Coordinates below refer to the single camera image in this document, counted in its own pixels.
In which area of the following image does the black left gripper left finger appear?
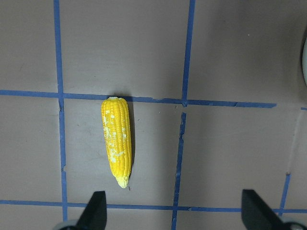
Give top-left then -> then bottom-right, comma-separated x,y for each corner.
76,191 -> 106,230

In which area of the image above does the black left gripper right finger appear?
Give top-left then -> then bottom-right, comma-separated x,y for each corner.
241,189 -> 291,230

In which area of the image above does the yellow corn cob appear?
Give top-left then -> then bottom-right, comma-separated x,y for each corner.
101,97 -> 132,189

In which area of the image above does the pale green steel pot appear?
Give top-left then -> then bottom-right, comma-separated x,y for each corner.
302,38 -> 307,85

